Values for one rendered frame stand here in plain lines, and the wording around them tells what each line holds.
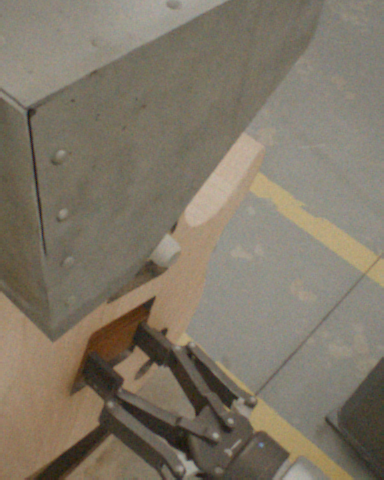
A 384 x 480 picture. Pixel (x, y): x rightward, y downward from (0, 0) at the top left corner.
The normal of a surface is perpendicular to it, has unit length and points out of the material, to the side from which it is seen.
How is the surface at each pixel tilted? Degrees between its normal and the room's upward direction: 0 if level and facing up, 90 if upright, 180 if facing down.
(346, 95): 0
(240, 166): 50
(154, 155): 90
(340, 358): 0
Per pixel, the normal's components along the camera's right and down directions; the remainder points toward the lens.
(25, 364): 0.74, 0.57
